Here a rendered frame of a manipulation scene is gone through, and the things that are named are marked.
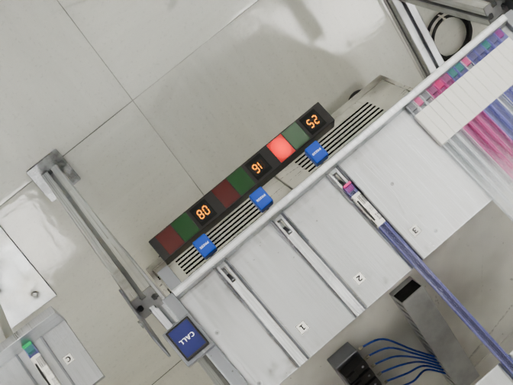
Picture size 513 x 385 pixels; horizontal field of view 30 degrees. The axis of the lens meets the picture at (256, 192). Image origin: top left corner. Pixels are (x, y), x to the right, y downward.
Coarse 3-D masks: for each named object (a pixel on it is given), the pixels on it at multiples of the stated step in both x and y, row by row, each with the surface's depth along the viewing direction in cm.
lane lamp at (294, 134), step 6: (294, 126) 148; (282, 132) 148; (288, 132) 148; (294, 132) 148; (300, 132) 148; (288, 138) 147; (294, 138) 147; (300, 138) 147; (306, 138) 147; (294, 144) 147; (300, 144) 147
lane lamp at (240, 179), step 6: (240, 168) 147; (234, 174) 146; (240, 174) 146; (246, 174) 146; (228, 180) 146; (234, 180) 146; (240, 180) 146; (246, 180) 146; (252, 180) 146; (234, 186) 146; (240, 186) 146; (246, 186) 146; (240, 192) 146
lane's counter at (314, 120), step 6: (306, 114) 148; (312, 114) 148; (318, 114) 148; (300, 120) 148; (306, 120) 148; (312, 120) 148; (318, 120) 148; (306, 126) 148; (312, 126) 148; (318, 126) 148; (312, 132) 147
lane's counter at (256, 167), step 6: (258, 156) 147; (252, 162) 147; (258, 162) 147; (264, 162) 147; (252, 168) 146; (258, 168) 146; (264, 168) 146; (270, 168) 146; (258, 174) 146; (264, 174) 146
